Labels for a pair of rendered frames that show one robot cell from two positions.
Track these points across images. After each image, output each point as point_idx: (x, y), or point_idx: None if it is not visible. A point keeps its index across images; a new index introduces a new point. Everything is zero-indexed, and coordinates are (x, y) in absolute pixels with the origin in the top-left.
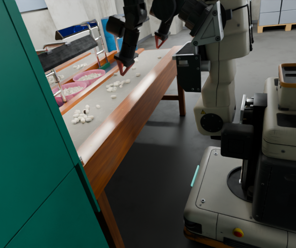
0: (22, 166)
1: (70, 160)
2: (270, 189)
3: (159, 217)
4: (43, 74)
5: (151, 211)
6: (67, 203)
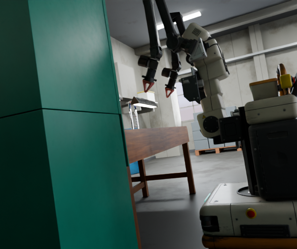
0: (100, 83)
1: (117, 107)
2: (262, 153)
3: (175, 247)
4: (112, 54)
5: (167, 245)
6: (113, 131)
